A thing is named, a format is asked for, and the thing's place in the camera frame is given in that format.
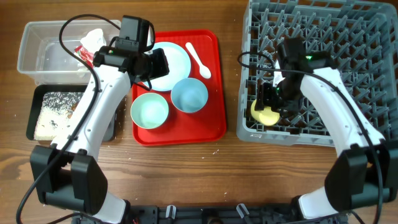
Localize yellow plastic cup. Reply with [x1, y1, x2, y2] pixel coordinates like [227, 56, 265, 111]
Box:
[250, 100, 280, 126]

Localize light blue plate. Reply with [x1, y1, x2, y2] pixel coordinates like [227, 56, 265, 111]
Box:
[150, 42, 191, 91]

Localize light green bowl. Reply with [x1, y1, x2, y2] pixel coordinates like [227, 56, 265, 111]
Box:
[131, 93, 169, 129]

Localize light blue rice bowl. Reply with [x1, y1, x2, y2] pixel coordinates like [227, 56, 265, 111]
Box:
[170, 78, 209, 113]

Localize white napkin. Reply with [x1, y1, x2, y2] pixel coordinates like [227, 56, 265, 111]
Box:
[80, 29, 106, 54]

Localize white plastic spoon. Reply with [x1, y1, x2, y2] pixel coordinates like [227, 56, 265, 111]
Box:
[185, 42, 211, 79]

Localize red snack wrapper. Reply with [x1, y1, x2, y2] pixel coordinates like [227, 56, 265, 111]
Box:
[74, 45, 94, 68]

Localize brown food scrap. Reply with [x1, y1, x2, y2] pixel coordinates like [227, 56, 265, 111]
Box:
[71, 103, 78, 112]

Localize white rice pile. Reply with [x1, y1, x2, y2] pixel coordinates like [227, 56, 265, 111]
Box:
[34, 92, 83, 141]

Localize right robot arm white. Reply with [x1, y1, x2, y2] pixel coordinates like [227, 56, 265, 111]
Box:
[251, 50, 397, 222]

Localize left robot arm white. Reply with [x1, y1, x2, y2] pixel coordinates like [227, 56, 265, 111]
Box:
[30, 46, 169, 223]

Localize grey dishwasher rack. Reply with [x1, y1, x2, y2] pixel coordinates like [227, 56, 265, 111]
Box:
[236, 0, 397, 146]

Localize black waste tray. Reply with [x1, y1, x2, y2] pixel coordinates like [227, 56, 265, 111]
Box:
[25, 84, 118, 142]

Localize clear plastic waste bin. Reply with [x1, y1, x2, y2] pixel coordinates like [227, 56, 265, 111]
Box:
[17, 20, 119, 85]

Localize red serving tray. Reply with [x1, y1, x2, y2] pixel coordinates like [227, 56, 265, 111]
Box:
[132, 29, 226, 146]

